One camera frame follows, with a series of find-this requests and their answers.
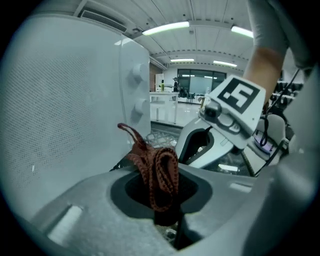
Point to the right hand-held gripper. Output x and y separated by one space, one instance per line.
238 100

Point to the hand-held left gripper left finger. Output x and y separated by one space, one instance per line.
100 220

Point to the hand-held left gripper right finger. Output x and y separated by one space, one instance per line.
225 207

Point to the brown woven cloth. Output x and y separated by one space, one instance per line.
163 172

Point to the person's right forearm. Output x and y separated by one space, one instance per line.
262 72

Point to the white microwave knob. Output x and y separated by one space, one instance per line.
140 109
138 72

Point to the glass partition window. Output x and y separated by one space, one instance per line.
200 82

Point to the white counter table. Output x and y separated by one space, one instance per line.
163 96

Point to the green bottle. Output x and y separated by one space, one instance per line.
162 86

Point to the grey office chair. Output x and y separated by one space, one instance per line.
276 125

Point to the long ceiling light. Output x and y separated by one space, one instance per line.
225 63
182 60
166 28
242 31

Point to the ceiling air conditioner vent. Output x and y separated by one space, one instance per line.
102 20

